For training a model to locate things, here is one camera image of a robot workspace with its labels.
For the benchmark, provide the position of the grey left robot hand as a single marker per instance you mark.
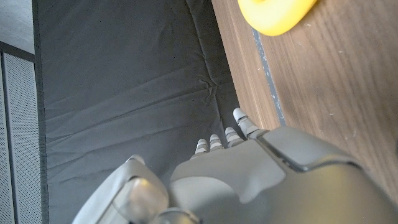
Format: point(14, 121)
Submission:
point(255, 183)

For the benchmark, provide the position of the yellow toy banana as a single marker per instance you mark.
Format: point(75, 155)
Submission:
point(273, 15)

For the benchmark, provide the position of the black floor mat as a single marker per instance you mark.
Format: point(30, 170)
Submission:
point(124, 77)

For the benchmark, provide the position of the grey perforated metal panel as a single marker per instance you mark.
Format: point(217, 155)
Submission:
point(21, 140)

